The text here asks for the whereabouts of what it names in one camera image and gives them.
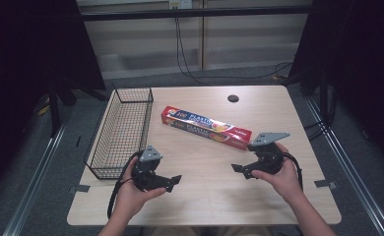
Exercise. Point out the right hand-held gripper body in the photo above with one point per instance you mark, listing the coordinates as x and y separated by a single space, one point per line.
268 154

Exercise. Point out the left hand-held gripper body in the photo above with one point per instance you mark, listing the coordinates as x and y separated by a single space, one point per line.
145 173

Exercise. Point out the red plastic wrap box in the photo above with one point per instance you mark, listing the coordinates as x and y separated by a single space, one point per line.
206 126

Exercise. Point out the metal floor rail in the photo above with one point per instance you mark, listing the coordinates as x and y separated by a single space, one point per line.
347 170
35 183

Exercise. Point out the person's left hand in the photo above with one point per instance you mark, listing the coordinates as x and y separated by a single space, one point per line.
131 200

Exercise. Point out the person's right hand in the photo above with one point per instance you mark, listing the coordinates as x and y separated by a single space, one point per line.
285 182

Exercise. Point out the grey tape piece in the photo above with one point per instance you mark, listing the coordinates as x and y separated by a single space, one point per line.
324 184
81 188

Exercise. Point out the black horizontal bar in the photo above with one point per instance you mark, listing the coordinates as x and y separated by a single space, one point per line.
193 13

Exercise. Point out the white wall socket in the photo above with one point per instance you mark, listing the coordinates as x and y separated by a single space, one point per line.
180 3

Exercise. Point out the black curtain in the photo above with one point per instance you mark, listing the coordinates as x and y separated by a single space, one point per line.
360 65
29 65

